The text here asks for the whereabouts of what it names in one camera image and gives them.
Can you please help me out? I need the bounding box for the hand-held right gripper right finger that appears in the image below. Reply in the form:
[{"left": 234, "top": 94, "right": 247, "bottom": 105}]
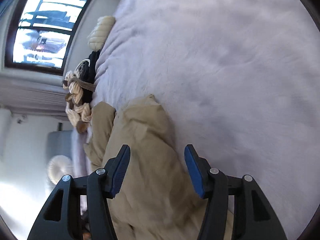
[{"left": 184, "top": 144, "right": 288, "bottom": 240}]

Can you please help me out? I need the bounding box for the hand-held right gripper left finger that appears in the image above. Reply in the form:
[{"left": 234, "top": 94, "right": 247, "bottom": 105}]
[{"left": 27, "top": 144, "right": 131, "bottom": 240}]

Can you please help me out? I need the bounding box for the beige puffer jacket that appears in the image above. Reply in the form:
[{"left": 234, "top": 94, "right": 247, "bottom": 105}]
[{"left": 84, "top": 94, "right": 235, "bottom": 240}]

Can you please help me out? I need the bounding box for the white fluffy cushion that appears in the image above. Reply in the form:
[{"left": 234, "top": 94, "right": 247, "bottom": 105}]
[{"left": 46, "top": 155, "right": 73, "bottom": 186}]

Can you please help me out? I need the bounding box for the grey padded headboard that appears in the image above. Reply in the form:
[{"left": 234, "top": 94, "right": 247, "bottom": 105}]
[{"left": 47, "top": 130, "right": 75, "bottom": 163}]

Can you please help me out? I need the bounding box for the black garment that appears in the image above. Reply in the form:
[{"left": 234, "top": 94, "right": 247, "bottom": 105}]
[{"left": 76, "top": 51, "right": 101, "bottom": 104}]

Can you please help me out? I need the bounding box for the cream ribbed pillow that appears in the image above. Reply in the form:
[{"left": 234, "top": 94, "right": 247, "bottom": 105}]
[{"left": 87, "top": 16, "right": 116, "bottom": 52}]

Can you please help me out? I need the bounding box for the dark framed window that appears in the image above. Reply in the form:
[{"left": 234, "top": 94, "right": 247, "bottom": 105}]
[{"left": 5, "top": 0, "right": 97, "bottom": 75}]

